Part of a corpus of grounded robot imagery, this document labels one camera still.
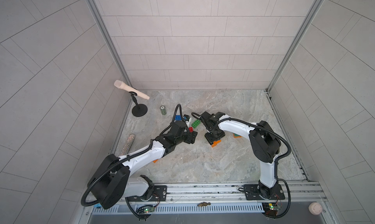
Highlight pink round knob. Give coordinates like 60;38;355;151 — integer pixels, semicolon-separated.
308;202;323;216

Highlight metal corner profile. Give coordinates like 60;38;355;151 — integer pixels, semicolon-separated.
85;0;132;86
266;0;325;93

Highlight metal corner profile left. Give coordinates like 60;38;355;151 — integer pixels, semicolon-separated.
85;0;132;86

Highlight metal corner profile right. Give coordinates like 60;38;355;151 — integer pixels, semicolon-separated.
266;0;325;93

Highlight brass fitting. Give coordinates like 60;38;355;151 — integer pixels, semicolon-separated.
197;202;211;207

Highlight left circuit board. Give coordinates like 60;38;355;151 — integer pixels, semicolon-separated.
137;204;155;215

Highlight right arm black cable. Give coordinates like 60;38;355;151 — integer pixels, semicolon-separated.
215;118;292;219

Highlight black microphone stand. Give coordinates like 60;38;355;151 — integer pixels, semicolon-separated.
129;91;148;117

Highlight glittery silver stick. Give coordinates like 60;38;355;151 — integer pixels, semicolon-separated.
119;134;135;156

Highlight green battery cell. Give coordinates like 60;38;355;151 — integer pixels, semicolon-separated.
160;106;167;116

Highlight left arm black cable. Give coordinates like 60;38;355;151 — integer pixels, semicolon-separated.
80;103;186;207

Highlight right circuit board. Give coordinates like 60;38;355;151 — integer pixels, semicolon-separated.
262;203;282;217

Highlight circuit board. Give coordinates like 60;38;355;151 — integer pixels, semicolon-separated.
262;203;282;217
137;204;155;215

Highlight bright green lego brick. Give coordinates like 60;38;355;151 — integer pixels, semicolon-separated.
191;120;201;128

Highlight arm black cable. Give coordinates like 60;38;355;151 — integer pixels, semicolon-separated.
80;103;186;207
215;118;292;219

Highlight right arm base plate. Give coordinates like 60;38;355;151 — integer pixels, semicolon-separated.
242;183;285;201

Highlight beige microphone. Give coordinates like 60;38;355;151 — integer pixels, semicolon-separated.
114;80;150;100

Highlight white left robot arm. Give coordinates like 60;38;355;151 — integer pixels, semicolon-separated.
81;121;198;209

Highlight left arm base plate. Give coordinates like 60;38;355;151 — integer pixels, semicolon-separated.
128;186;168;202

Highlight aluminium rail frame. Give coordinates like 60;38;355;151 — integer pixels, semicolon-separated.
79;180;338;224

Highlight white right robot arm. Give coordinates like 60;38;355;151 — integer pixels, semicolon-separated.
192;112;281;189

